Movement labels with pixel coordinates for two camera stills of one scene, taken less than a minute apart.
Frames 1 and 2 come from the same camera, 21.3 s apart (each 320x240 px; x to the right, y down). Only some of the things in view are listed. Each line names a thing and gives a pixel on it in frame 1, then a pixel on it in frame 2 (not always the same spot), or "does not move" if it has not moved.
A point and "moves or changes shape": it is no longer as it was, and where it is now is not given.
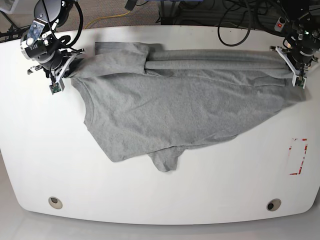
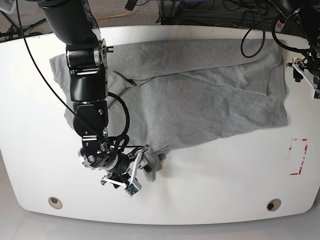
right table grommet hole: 273,204 does not move
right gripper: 302,56 to 313,65
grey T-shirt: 155,104 moves or changes shape
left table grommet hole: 55,202 does not move
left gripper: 53,64 to 123,170
